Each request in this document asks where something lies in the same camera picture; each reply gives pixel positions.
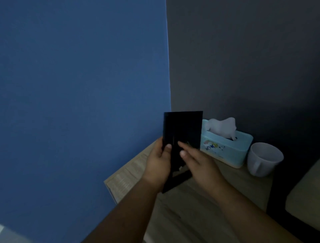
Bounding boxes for person's right hand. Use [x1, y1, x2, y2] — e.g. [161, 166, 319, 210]
[177, 141, 225, 196]

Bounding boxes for person's left hand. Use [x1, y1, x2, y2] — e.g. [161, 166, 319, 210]
[142, 137, 173, 188]

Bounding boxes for black picture frame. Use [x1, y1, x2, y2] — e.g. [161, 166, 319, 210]
[161, 111, 203, 194]

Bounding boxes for person's right forearm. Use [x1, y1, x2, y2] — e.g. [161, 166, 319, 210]
[212, 181, 304, 243]

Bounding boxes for person's left forearm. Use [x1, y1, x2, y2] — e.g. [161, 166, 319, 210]
[81, 176, 160, 243]

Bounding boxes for light blue tissue box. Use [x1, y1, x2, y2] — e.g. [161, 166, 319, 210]
[200, 119, 254, 169]

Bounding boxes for white tissue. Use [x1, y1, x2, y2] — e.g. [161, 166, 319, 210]
[206, 117, 237, 141]

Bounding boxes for wooden bedside table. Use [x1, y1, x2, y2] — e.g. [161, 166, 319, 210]
[104, 137, 274, 243]

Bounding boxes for white mug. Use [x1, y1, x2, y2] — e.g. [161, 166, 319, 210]
[247, 142, 284, 178]

